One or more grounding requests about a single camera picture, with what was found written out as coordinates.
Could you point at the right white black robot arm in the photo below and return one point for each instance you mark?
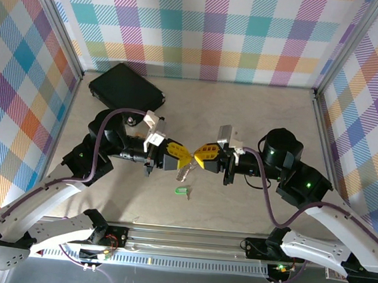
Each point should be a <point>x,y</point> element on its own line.
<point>336,216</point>

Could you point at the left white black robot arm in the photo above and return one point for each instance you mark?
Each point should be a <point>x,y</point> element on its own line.
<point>57,192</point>

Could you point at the black hard case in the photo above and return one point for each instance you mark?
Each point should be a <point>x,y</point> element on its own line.
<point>124,85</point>

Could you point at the small circuit board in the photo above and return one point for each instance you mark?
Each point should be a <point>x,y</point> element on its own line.
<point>104,255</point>
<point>280,268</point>

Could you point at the colourful printed card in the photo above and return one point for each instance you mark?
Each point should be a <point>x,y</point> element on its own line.
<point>335,275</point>

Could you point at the aluminium frame floor rail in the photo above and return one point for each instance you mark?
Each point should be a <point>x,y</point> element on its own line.
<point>326,144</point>
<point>61,129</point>

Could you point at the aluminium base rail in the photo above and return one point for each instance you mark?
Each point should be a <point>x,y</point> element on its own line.
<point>182,241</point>

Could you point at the aluminium frame post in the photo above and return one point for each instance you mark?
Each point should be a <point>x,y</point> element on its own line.
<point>53,21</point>
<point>348,50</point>

